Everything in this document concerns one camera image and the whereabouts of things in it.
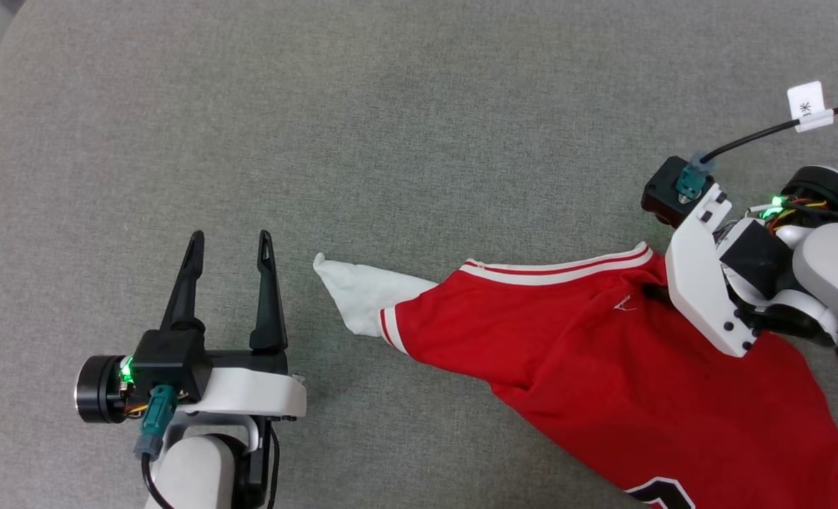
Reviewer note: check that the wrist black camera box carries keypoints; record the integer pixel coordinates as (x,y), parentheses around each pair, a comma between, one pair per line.
(662,194)
(171,357)

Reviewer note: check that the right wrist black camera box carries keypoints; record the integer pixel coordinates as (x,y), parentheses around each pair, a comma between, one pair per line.
(662,194)

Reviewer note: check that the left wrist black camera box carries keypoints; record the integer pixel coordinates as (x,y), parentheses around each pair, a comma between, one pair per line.
(171,357)

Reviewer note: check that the grey fabric sofa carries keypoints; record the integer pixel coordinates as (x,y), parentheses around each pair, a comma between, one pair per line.
(390,141)

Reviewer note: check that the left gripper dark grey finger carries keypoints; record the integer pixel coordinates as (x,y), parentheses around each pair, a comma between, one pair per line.
(270,311)
(185,297)

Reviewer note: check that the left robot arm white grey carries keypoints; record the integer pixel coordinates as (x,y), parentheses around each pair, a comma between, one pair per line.
(192,474)

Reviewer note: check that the red basketball jersey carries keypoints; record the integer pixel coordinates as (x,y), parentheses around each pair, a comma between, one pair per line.
(638,367)

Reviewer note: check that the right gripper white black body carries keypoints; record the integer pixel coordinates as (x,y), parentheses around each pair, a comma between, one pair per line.
(701,283)

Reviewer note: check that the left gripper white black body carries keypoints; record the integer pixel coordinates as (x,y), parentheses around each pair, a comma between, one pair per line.
(249,392)

